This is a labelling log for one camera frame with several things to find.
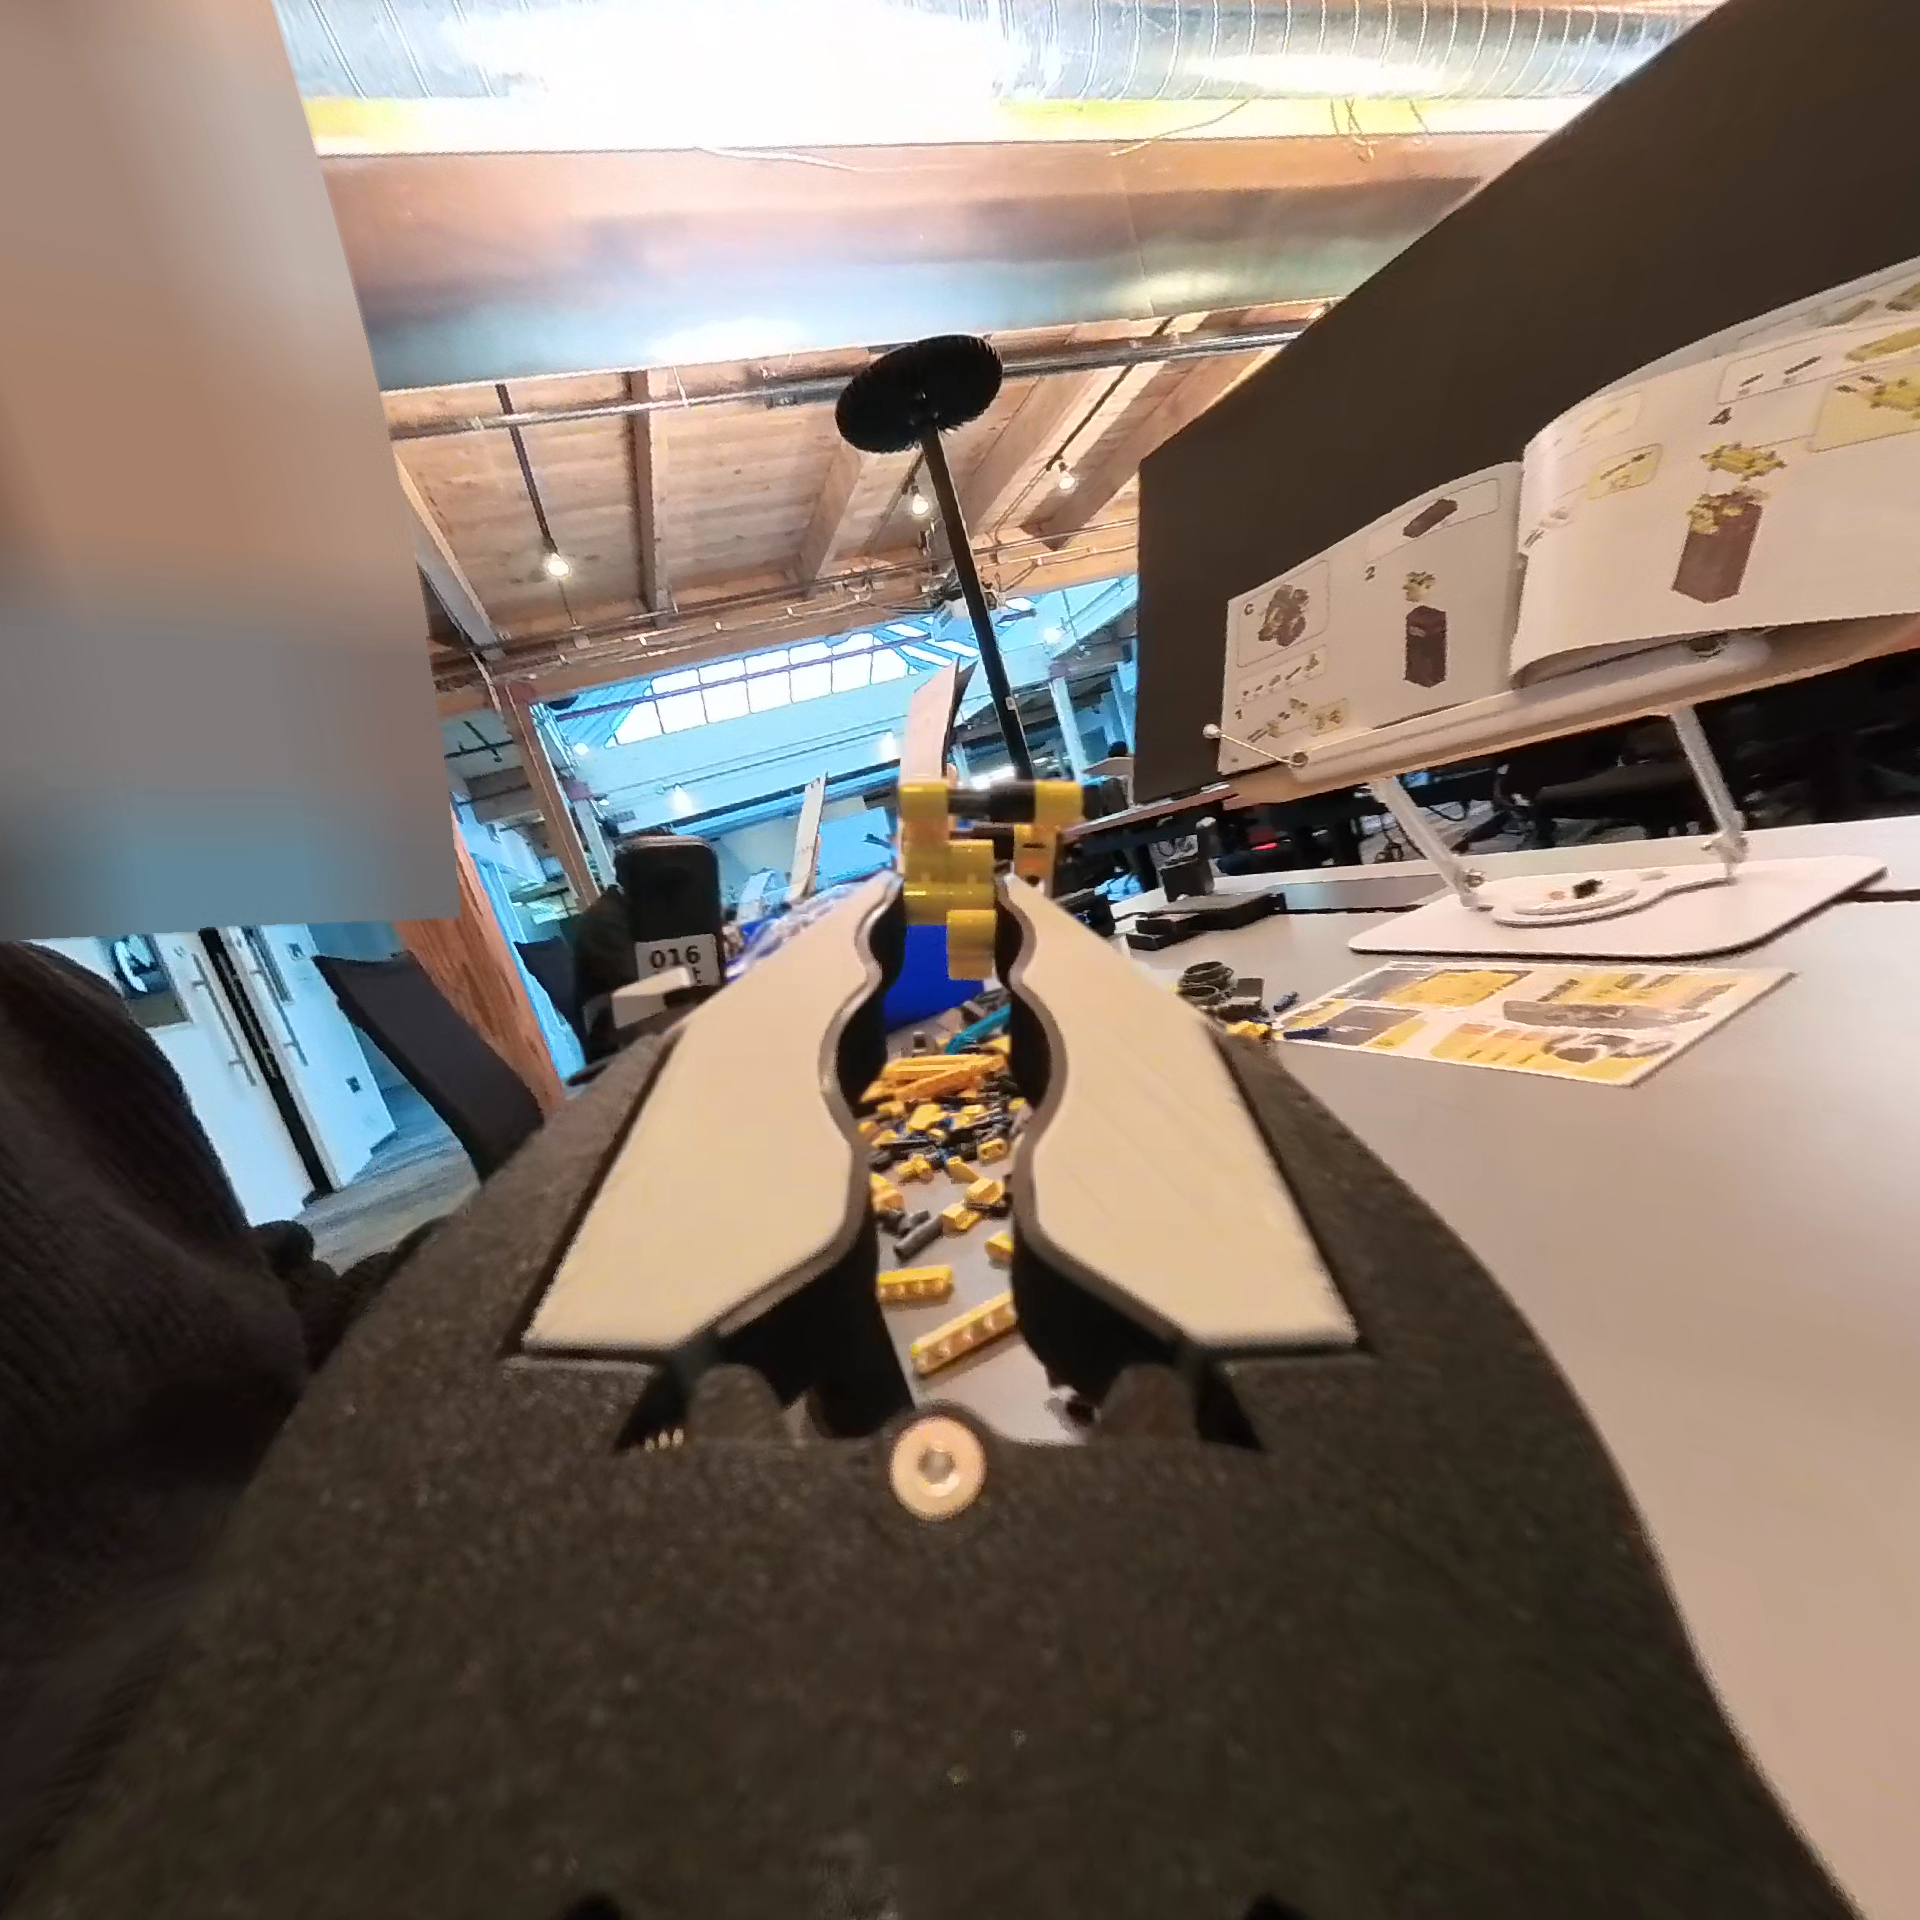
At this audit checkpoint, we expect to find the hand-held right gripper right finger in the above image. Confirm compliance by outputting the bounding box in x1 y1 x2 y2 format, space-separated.
999 873 1362 1359

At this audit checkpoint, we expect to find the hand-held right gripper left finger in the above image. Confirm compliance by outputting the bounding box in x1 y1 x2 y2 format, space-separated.
521 873 907 1359

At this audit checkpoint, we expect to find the yellow toy brick assembly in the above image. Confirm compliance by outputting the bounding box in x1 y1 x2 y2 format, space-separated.
897 776 1087 985

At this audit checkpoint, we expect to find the black toy gear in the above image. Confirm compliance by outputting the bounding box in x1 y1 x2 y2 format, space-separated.
835 333 1047 789

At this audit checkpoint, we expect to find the black toy tyre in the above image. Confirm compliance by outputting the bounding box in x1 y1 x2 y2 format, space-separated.
1175 959 1280 1040

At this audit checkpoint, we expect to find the blue plastic bin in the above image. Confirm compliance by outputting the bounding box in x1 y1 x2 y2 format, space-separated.
883 918 1011 1037

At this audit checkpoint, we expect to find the pile of mixed toy bricks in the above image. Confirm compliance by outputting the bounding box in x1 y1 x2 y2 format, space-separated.
858 997 1059 1377

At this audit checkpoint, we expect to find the black flat device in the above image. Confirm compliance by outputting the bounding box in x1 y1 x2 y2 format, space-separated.
1119 881 1293 958

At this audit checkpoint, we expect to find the yellow black sticker sheet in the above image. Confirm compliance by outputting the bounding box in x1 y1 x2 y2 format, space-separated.
1271 959 1798 1085

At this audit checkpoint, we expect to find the white book stand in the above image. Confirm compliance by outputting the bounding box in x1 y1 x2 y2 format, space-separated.
1207 621 1894 961

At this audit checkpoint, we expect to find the large black panel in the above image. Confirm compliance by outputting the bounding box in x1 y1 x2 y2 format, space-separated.
1131 0 1920 807

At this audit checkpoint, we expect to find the open instruction booklet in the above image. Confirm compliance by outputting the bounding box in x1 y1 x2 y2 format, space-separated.
1218 255 1920 776

